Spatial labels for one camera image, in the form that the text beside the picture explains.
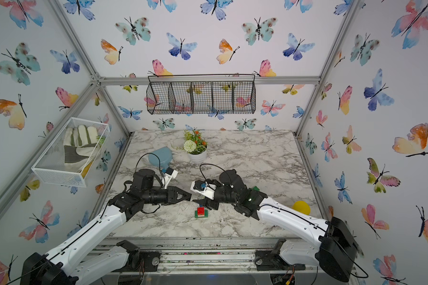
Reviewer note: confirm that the grey white work glove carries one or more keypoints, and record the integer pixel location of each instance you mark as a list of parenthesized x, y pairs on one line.
[(81, 146)]

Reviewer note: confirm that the red lego brick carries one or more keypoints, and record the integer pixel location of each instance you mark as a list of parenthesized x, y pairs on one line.
[(200, 212)]

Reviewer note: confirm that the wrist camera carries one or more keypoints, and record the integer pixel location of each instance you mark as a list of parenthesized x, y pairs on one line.
[(168, 176), (203, 188)]

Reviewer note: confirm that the white plant pot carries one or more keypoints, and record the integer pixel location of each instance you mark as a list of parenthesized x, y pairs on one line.
[(198, 158)]

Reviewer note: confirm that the white wire basket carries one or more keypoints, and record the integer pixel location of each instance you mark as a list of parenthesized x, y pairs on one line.
[(49, 167)]

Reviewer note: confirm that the artificial green plant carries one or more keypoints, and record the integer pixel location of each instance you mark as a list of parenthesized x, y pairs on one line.
[(194, 143)]

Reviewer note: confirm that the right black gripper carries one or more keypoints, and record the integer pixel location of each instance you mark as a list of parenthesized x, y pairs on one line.
[(211, 205)]

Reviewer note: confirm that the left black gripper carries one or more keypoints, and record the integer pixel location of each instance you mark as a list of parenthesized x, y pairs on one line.
[(172, 195)]

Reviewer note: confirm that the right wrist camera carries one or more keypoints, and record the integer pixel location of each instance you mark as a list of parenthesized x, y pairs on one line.
[(203, 188)]

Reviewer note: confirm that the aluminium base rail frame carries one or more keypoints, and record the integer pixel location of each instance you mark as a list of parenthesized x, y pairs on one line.
[(222, 255)]

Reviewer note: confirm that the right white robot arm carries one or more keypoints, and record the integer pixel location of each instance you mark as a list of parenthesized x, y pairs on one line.
[(332, 247)]

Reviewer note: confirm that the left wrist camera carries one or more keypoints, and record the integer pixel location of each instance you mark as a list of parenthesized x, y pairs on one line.
[(168, 176)]

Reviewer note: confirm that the black wire wall basket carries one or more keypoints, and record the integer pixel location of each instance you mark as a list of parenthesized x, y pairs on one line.
[(213, 95)]

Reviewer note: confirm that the green lego base brick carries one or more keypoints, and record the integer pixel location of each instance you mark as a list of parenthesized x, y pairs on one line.
[(205, 216)]

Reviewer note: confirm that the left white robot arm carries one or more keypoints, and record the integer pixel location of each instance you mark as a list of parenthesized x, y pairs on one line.
[(66, 264)]

